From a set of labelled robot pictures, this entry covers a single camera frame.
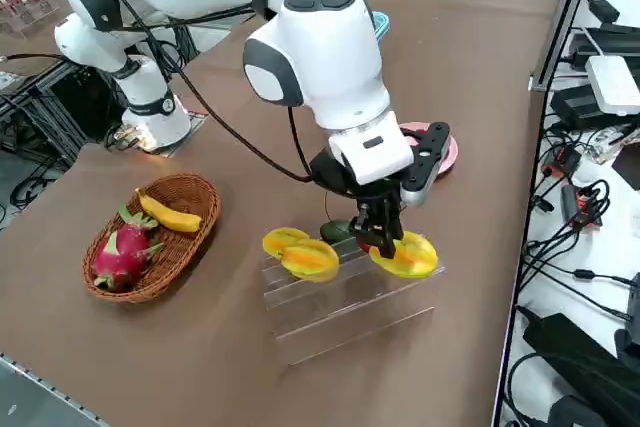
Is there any green avocado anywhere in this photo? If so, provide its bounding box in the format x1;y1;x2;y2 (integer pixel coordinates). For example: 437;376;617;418
319;218;357;246

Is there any yellow star fruit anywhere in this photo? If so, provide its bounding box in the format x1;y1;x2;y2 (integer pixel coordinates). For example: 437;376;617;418
279;239;341;283
262;227;314;261
368;231;440;281

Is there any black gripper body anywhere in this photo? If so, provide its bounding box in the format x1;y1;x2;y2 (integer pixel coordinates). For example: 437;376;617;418
309;146;406;202

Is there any pink dragon fruit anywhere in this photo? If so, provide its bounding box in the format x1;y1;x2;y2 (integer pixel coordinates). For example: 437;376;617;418
91;205;166;293

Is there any brown wicker basket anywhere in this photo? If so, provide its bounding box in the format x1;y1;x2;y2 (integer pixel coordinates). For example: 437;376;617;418
81;174;222;305

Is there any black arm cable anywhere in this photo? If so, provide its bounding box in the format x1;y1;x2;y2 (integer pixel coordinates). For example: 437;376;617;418
97;0;331;183

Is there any pink plate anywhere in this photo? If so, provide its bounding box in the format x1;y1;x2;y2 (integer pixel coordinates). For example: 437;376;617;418
397;120;460;182

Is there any aluminium camera post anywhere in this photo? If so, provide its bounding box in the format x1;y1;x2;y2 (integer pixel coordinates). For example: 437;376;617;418
528;0;604;94

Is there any blue plastic basket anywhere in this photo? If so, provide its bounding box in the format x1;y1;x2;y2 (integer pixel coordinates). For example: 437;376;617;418
369;10;392;41

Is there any yellow banana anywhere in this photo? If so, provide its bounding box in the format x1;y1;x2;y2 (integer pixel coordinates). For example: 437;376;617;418
134;187;204;234

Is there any black aluminium frame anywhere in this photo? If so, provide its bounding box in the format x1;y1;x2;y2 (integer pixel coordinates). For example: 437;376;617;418
0;54;126;173

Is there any black power adapter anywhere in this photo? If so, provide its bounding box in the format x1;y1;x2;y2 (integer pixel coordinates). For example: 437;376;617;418
549;84;601;131
587;0;621;23
569;31;640;73

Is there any clear acrylic step platform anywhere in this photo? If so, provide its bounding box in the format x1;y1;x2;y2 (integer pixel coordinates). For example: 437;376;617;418
259;236;449;367

